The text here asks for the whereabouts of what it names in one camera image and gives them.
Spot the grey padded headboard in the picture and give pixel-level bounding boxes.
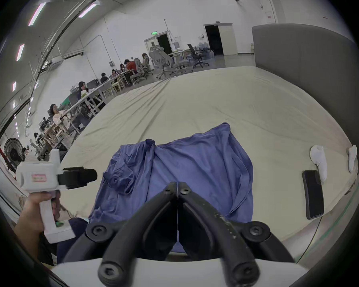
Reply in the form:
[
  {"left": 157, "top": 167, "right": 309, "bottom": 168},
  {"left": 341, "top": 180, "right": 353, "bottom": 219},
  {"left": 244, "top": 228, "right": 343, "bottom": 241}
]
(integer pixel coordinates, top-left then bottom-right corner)
[{"left": 251, "top": 24, "right": 359, "bottom": 161}]

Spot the grey office chair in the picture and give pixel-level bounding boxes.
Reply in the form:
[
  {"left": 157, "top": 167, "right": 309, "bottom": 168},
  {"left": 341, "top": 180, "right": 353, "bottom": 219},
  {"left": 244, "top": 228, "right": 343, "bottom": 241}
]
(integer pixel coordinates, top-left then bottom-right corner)
[
  {"left": 169, "top": 51, "right": 189, "bottom": 74},
  {"left": 149, "top": 50, "right": 174, "bottom": 79}
]

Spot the black phone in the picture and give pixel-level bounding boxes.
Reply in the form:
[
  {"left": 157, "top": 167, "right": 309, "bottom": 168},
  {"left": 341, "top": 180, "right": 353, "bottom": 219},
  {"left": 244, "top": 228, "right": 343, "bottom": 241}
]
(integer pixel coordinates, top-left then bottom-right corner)
[{"left": 302, "top": 169, "right": 325, "bottom": 220}]

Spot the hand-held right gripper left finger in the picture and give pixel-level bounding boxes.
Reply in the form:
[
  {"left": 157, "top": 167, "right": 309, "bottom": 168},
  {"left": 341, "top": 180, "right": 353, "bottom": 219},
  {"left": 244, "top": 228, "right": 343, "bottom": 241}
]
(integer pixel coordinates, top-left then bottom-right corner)
[{"left": 61, "top": 182, "right": 179, "bottom": 285}]

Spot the black office chair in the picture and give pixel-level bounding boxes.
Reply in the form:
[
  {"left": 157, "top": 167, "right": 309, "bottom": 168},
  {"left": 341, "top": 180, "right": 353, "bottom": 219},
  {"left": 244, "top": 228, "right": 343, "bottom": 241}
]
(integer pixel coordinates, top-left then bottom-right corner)
[{"left": 187, "top": 43, "right": 210, "bottom": 69}]

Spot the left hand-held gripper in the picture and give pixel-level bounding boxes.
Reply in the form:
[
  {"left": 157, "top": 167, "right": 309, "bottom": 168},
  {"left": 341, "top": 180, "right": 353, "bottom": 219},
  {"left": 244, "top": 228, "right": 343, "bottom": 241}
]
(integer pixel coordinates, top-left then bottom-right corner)
[{"left": 16, "top": 149, "right": 98, "bottom": 244}]

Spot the blue garment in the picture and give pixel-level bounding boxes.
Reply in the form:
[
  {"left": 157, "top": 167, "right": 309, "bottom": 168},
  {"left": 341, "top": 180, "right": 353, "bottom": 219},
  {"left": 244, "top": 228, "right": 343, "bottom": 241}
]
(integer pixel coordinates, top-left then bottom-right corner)
[{"left": 89, "top": 123, "right": 255, "bottom": 254}]

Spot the bed with beige sheet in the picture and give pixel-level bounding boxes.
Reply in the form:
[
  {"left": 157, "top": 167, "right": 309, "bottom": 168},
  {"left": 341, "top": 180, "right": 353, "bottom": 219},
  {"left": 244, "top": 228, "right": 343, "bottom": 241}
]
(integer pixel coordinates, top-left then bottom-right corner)
[{"left": 58, "top": 66, "right": 359, "bottom": 250}]

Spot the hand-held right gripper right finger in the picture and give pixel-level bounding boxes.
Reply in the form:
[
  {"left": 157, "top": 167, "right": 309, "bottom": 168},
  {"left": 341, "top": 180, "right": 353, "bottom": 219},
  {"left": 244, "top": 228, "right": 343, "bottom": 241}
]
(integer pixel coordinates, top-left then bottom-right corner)
[{"left": 178, "top": 182, "right": 295, "bottom": 285}]

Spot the black standing fan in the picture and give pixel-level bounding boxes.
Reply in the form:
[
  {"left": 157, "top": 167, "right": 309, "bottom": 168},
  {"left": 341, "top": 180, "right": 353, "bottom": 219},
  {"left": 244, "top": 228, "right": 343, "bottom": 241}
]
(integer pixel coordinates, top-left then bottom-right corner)
[{"left": 3, "top": 138, "right": 27, "bottom": 173}]

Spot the thin black cable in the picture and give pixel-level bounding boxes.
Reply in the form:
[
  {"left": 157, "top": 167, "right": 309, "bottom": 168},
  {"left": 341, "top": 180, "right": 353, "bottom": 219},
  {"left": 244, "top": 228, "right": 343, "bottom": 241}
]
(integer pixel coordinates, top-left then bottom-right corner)
[{"left": 309, "top": 187, "right": 357, "bottom": 252}]

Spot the row of tables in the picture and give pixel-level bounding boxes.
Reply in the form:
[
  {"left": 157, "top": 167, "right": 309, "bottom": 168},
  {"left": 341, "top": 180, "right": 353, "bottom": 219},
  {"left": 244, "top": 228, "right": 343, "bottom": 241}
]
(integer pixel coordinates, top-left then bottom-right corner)
[{"left": 37, "top": 71, "right": 156, "bottom": 150}]

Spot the group of people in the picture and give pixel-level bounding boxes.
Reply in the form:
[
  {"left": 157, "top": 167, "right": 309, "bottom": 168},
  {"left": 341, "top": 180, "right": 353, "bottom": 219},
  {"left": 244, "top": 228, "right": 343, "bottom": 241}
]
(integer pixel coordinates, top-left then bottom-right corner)
[{"left": 100, "top": 53, "right": 152, "bottom": 85}]

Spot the person's left hand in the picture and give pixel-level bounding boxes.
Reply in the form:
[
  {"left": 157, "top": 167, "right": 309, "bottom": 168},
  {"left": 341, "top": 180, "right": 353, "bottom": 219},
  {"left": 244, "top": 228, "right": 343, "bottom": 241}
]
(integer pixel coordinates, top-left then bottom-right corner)
[{"left": 17, "top": 190, "right": 62, "bottom": 236}]

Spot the person's body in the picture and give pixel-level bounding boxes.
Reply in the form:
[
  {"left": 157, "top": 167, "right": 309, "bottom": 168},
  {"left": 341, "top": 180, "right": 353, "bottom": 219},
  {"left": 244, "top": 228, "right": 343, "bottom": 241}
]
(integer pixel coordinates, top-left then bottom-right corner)
[{"left": 55, "top": 216, "right": 91, "bottom": 265}]

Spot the white hand controller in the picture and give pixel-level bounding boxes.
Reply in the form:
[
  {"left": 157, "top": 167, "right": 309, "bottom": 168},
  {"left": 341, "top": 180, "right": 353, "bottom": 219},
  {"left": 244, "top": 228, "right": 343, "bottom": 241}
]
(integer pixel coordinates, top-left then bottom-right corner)
[
  {"left": 347, "top": 145, "right": 358, "bottom": 173},
  {"left": 310, "top": 144, "right": 329, "bottom": 182}
]

